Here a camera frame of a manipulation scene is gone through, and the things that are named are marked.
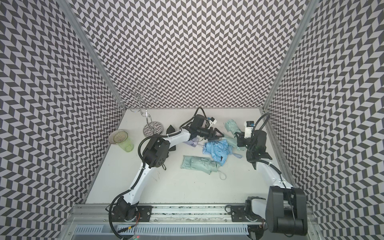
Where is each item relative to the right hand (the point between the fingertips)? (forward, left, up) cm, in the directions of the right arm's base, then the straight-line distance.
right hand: (238, 134), depth 87 cm
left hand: (+3, +9, -7) cm, 12 cm away
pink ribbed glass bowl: (+10, +81, -15) cm, 83 cm away
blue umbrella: (-6, +11, -7) cm, 14 cm away
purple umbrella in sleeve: (+1, +27, -10) cm, 29 cm away
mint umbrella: (+7, +3, 0) cm, 7 cm away
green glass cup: (-1, +69, -9) cm, 70 cm away
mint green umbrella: (-14, +20, -9) cm, 27 cm away
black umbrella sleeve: (+11, +43, -9) cm, 45 cm away
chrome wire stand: (+13, +58, +17) cm, 61 cm away
